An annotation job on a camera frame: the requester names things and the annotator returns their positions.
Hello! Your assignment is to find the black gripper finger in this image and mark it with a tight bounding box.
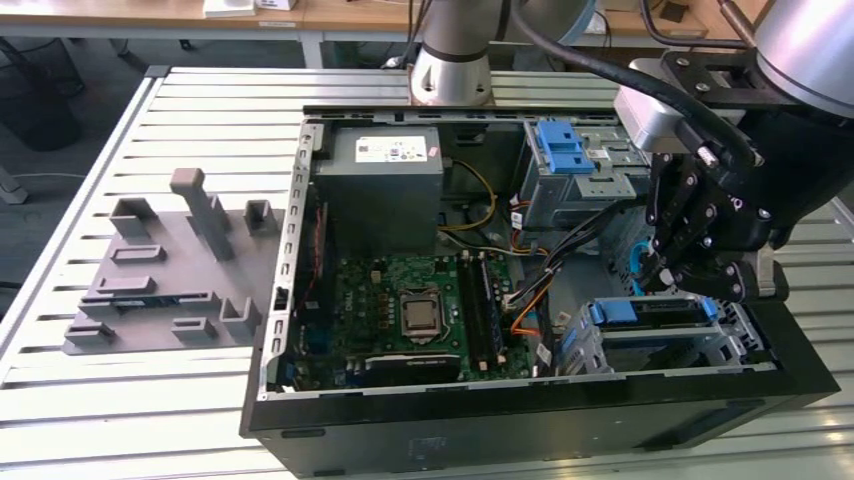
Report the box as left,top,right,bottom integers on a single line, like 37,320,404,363
656,248,791,304
643,151,720,262

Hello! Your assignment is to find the blue SATA wire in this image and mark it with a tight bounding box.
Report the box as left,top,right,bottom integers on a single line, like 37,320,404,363
625,239,659,301

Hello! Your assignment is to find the grey optical drive cage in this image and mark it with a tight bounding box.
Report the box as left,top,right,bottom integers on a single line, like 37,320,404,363
519,119,668,234

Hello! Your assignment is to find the blue drive latch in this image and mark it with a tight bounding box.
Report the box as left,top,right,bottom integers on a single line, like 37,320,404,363
532,119,595,175

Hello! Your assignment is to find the installed RAM stick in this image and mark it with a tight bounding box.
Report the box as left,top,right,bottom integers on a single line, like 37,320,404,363
479,255,507,365

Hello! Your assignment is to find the silver CPU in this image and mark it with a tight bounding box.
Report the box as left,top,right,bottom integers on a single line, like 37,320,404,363
403,299,439,330

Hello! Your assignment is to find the grey power supply unit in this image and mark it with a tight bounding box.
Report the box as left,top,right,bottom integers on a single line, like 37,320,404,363
312,124,447,256

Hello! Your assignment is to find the black PC case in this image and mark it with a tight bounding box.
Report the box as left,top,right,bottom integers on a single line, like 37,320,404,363
237,103,840,479

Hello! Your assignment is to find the black graphics card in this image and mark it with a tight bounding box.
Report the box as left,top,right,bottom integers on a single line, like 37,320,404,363
359,352,463,387

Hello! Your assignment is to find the green motherboard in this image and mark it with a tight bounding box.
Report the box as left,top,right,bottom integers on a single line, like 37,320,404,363
292,249,543,391

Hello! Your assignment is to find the grey parts rack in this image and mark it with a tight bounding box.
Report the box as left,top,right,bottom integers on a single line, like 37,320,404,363
58,167,286,357

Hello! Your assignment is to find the black mesh waste bin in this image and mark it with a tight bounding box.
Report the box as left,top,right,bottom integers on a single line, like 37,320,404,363
0,37,88,151

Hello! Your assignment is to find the white furniture foot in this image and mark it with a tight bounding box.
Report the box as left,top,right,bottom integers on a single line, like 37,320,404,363
0,164,32,206

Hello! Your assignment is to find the black cable bundle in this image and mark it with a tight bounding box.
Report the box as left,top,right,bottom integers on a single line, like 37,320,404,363
516,197,645,301

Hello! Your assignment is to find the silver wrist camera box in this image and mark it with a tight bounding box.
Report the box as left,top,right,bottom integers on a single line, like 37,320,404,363
612,84,708,151

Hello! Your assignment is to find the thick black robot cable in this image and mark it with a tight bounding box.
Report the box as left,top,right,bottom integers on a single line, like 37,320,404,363
512,0,766,169

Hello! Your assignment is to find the yellow wire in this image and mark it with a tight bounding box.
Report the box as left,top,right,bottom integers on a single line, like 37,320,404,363
437,159,499,234

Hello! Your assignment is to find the orange wire bundle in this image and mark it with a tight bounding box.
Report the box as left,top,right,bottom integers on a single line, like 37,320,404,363
509,279,555,337

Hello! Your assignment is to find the red wire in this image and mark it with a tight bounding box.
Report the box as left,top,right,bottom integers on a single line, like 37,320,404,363
302,204,327,307

